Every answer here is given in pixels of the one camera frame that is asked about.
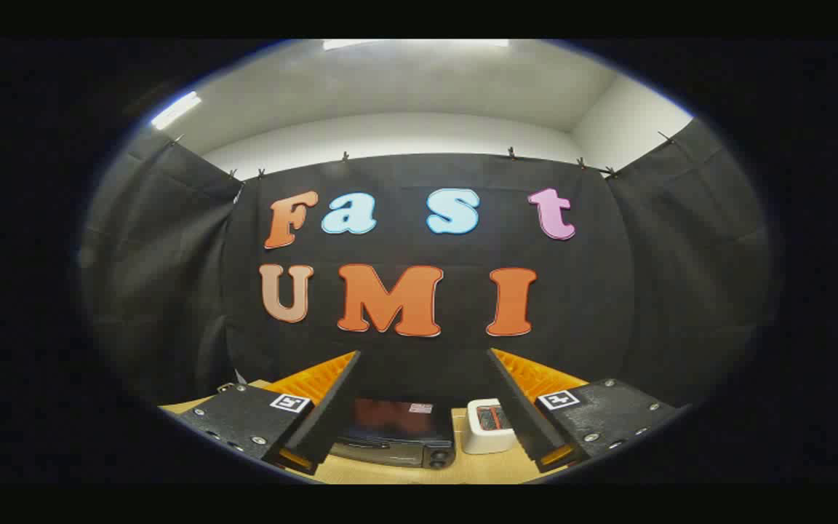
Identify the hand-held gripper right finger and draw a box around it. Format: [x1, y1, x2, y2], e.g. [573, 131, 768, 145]
[487, 348, 682, 474]

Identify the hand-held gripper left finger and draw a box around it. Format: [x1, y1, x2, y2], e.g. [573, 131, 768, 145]
[175, 351, 363, 477]

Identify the black toaster oven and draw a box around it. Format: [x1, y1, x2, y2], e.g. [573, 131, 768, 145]
[328, 397, 458, 470]

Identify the white pop-up toaster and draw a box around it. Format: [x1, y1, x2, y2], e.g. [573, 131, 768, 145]
[460, 398, 518, 456]

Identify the ceiling light panel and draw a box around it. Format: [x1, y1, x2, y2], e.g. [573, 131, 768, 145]
[150, 91, 203, 132]
[321, 39, 511, 52]

